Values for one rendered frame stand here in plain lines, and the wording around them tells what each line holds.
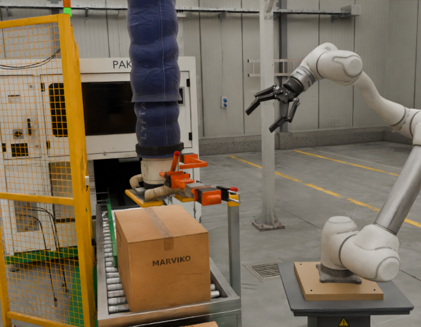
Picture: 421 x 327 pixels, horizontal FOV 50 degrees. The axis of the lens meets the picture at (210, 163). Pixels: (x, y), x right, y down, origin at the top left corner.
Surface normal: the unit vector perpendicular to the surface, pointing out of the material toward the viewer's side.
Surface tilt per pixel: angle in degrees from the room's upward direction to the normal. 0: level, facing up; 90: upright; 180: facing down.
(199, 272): 90
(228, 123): 90
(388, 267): 98
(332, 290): 2
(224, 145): 90
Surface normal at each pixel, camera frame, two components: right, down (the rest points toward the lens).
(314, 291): -0.03, -0.98
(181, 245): 0.31, 0.15
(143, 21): -0.20, 0.03
